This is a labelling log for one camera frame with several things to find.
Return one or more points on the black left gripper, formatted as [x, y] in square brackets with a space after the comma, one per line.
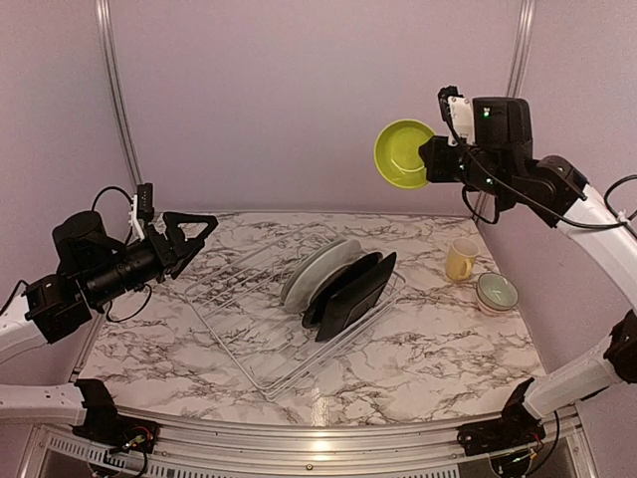
[166, 259]

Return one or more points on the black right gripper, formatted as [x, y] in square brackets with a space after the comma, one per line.
[436, 163]

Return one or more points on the lime green bowl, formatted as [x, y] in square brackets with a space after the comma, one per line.
[396, 155]

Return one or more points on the yellow ceramic mug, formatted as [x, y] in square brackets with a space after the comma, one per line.
[461, 258]

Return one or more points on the pale grey-green bowl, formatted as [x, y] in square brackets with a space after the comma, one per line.
[497, 292]

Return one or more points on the red patterned white bowl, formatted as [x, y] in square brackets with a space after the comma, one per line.
[489, 310]

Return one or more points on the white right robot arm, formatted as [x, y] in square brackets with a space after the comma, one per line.
[489, 150]

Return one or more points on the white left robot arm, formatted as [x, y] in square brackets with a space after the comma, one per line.
[94, 270]

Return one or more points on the grey floral plate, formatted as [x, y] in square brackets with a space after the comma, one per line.
[322, 264]

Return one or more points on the black square plate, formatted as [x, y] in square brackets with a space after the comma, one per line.
[350, 295]

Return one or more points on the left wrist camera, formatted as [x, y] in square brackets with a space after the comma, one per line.
[141, 210]

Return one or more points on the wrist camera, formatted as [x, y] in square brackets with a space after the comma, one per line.
[457, 114]
[141, 210]

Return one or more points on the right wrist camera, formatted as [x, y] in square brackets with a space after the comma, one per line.
[457, 114]

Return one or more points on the white wire dish rack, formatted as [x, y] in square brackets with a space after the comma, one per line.
[241, 306]

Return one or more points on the right aluminium corner post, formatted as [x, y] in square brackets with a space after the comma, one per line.
[522, 49]

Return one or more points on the aluminium corner post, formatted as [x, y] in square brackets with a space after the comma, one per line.
[522, 49]
[104, 22]

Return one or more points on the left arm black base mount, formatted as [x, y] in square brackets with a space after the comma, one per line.
[105, 425]

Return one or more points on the left aluminium corner post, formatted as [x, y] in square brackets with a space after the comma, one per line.
[104, 22]

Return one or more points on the aluminium front frame rail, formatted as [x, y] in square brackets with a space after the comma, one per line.
[189, 447]

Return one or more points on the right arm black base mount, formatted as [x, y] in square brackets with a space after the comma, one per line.
[514, 427]

